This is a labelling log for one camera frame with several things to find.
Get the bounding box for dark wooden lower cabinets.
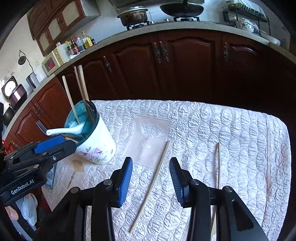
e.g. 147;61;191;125
4;29;295;147

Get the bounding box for left hand white glove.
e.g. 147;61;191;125
5;206;19;221

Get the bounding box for yellow oil bottle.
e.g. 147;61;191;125
82;31;93;49

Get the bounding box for dish rack with dishes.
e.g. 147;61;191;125
222;1;280;46

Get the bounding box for floral utensil cup teal rim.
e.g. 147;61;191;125
75;100;116;165

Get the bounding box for cream microwave oven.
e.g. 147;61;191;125
42;46;70;75

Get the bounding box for metal fork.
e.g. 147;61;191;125
36;120;82;141

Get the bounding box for cooking pot with lid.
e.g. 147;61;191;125
117;6;148;27

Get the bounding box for wooden upper cabinet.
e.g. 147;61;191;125
27;0;100;56

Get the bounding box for rice cooker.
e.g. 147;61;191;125
1;76;27;111

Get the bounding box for white quilted table mat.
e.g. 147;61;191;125
43;100;292;240

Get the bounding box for black wok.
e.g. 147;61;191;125
159;1;204;18

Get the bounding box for white ceramic spoon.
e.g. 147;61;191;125
46;121;86;136

